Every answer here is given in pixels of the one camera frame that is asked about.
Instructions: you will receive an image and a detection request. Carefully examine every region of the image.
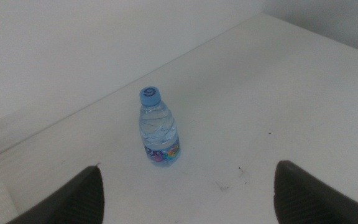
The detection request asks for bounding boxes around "clear water bottle blue cap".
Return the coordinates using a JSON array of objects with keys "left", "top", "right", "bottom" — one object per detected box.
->
[{"left": 138, "top": 86, "right": 181, "bottom": 167}]

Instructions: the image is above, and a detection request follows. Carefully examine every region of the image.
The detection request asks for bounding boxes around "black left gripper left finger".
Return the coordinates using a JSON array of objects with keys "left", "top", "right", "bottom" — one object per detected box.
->
[{"left": 6, "top": 164, "right": 106, "bottom": 224}]

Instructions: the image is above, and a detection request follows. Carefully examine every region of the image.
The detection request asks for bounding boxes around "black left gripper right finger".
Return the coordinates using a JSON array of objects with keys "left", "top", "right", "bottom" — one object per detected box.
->
[{"left": 273, "top": 160, "right": 358, "bottom": 224}]

